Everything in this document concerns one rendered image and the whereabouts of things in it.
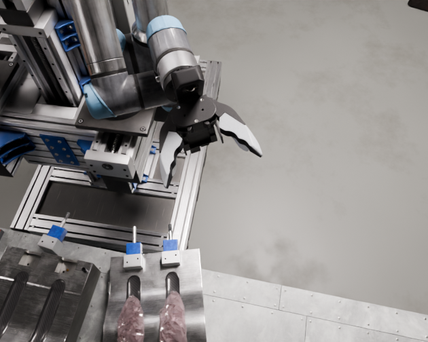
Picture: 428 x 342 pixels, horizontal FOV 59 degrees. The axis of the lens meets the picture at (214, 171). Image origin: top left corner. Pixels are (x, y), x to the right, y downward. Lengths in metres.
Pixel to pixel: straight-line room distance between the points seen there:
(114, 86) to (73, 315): 0.63
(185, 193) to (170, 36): 1.29
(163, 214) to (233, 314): 0.88
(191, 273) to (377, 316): 0.54
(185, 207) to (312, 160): 0.88
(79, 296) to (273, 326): 0.54
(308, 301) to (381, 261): 1.06
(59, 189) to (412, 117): 2.18
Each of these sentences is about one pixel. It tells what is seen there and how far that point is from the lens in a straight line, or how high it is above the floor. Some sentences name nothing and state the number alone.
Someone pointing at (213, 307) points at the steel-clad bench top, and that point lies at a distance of 1.16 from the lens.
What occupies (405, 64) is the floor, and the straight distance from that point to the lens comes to 3.11.
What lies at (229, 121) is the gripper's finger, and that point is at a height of 1.47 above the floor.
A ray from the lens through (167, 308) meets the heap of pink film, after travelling 1.07.
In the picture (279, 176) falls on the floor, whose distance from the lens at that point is 2.26.
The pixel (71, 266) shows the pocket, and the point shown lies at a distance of 1.19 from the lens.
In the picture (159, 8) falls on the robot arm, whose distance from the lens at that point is 0.99.
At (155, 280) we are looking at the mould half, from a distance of 1.13.
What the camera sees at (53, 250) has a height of 0.85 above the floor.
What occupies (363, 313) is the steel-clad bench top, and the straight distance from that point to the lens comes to 1.23.
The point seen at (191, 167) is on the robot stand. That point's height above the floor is 0.23.
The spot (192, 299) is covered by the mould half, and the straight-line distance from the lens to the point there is 1.09.
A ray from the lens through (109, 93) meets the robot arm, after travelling 0.79.
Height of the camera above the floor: 1.94
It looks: 59 degrees down
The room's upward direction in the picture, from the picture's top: straight up
